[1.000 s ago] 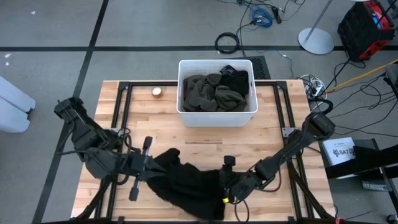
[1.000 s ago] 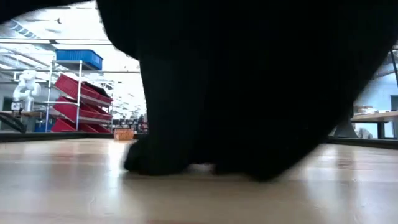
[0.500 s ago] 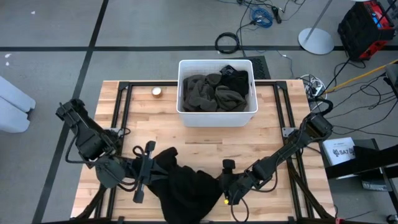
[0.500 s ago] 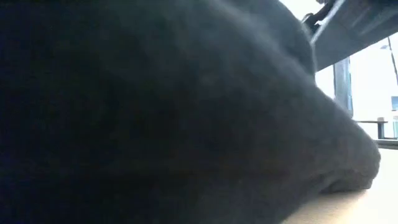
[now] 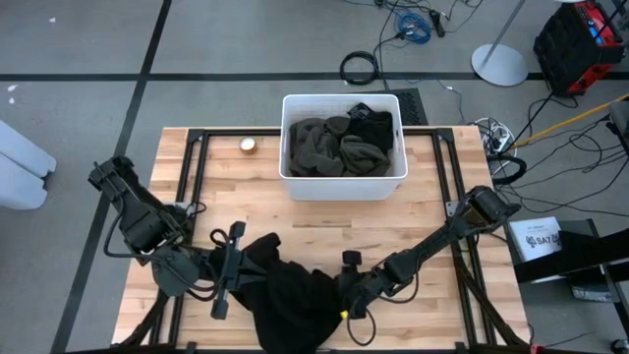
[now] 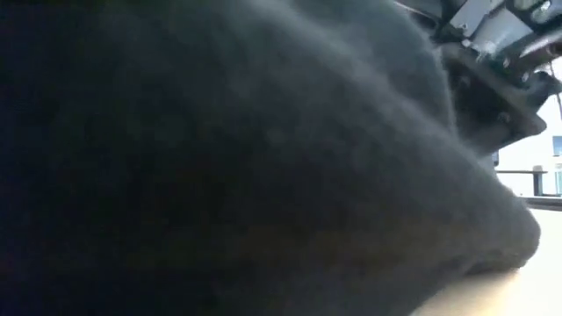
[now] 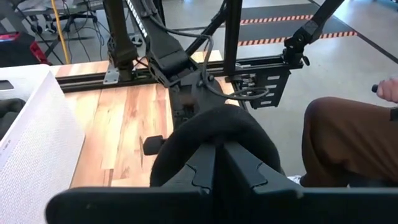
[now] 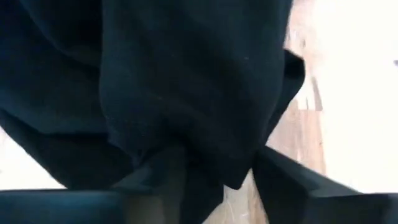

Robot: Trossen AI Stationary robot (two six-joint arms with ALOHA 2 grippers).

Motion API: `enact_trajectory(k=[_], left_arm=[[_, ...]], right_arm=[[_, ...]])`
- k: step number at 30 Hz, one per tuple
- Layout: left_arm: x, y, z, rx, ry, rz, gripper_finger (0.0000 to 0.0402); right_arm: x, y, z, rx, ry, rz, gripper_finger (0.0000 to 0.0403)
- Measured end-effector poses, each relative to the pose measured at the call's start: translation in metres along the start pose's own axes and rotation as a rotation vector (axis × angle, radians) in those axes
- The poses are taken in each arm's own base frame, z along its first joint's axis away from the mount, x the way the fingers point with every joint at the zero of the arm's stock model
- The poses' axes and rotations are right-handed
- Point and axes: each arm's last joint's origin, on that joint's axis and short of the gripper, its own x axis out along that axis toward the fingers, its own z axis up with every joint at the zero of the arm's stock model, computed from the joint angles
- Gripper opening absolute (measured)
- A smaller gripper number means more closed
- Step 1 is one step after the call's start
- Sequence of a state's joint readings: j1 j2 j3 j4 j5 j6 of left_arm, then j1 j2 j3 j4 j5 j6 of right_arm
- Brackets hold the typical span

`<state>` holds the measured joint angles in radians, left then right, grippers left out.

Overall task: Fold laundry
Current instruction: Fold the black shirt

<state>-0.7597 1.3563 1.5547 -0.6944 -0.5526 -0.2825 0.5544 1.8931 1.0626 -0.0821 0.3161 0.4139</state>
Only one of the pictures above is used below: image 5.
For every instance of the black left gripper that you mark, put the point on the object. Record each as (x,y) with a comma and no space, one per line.
(231,270)

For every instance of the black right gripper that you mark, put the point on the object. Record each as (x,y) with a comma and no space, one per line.
(361,285)

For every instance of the long black garment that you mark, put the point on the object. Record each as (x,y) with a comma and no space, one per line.
(290,305)

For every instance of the white plastic laundry basket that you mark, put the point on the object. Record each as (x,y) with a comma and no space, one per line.
(344,189)

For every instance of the dark olive green hoodie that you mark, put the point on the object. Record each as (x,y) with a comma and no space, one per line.
(319,152)

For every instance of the small black garment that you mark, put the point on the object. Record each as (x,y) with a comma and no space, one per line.
(373,128)

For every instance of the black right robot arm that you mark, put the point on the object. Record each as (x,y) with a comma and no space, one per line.
(442,236)

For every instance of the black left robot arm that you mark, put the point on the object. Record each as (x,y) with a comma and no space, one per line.
(142,226)

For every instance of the small round wooden roll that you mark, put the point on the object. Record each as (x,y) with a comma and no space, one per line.
(247,144)

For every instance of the black perforated floor mat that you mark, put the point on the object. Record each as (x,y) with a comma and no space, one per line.
(413,105)

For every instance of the white power strip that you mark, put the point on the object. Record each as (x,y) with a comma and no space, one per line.
(501,143)

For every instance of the black side stand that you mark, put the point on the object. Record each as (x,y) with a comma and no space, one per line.
(589,251)

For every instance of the pale blue plastic casing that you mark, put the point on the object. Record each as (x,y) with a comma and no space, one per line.
(19,167)

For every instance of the grey round-base lamp stand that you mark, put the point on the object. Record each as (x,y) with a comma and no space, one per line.
(498,66)

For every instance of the black power strip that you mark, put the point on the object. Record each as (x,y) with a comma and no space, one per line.
(437,24)

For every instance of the red and black equipment case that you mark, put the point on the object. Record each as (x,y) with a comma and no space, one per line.
(565,49)

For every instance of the black aluminium table frame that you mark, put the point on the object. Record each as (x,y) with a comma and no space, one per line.
(221,132)

